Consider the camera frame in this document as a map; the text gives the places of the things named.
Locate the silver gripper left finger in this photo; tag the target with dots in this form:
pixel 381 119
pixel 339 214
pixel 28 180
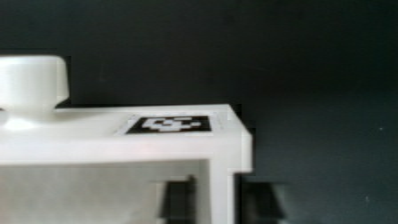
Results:
pixel 179 202

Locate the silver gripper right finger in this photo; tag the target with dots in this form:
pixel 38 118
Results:
pixel 259 205

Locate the small white drawer with knob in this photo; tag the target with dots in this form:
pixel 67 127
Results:
pixel 90 157

